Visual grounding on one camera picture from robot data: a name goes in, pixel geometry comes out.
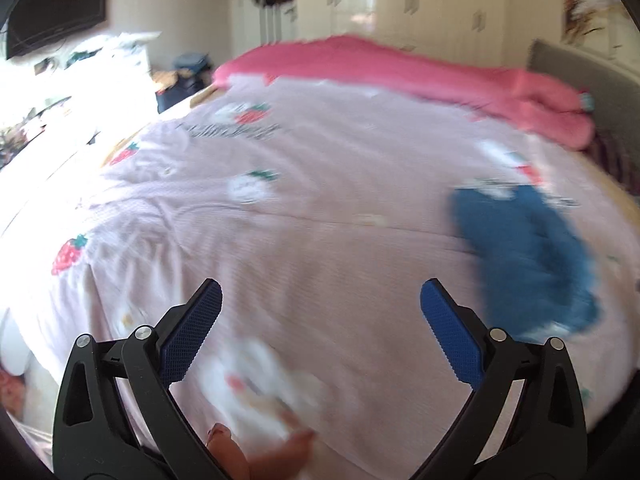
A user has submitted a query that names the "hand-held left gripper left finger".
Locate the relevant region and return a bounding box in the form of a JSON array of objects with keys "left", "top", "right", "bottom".
[{"left": 52, "top": 279, "right": 236, "bottom": 480}]

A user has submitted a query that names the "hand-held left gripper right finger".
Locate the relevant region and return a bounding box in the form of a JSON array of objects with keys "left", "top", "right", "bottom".
[{"left": 412, "top": 279, "right": 588, "bottom": 480}]

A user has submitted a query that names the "blue denim pants lace trim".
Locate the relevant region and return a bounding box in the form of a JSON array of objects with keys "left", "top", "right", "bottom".
[{"left": 450, "top": 185, "right": 601, "bottom": 341}]

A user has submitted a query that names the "person's left hand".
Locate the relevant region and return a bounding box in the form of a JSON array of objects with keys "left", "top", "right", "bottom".
[{"left": 205, "top": 422, "right": 317, "bottom": 480}]

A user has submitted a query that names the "pink strawberry print quilt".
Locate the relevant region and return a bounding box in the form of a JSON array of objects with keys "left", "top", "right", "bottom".
[{"left": 0, "top": 72, "right": 640, "bottom": 480}]

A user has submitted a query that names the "striped pillow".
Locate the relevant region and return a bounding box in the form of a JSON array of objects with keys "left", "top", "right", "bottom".
[{"left": 587, "top": 127, "right": 640, "bottom": 191}]

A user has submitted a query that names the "dark blue bag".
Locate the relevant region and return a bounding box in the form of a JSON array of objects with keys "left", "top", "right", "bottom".
[{"left": 155, "top": 52, "right": 213, "bottom": 113}]

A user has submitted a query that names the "white cluttered desk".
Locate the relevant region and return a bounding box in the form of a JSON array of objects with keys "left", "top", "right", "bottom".
[{"left": 0, "top": 32, "right": 161, "bottom": 161}]

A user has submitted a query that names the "pink blanket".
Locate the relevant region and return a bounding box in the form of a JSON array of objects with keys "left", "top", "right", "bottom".
[{"left": 212, "top": 34, "right": 596, "bottom": 151}]

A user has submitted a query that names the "grey padded headboard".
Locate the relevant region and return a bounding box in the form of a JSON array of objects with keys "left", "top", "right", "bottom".
[{"left": 525, "top": 39, "right": 640, "bottom": 181}]

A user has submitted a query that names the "white wardrobe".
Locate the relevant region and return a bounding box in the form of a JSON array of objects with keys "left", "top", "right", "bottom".
[{"left": 235, "top": 0, "right": 531, "bottom": 68}]

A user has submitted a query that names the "black wall television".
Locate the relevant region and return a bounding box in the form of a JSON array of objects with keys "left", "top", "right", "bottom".
[{"left": 5, "top": 0, "right": 110, "bottom": 58}]

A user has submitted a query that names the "floral wall painting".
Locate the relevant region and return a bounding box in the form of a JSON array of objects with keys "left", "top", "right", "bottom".
[{"left": 560, "top": 0, "right": 636, "bottom": 51}]

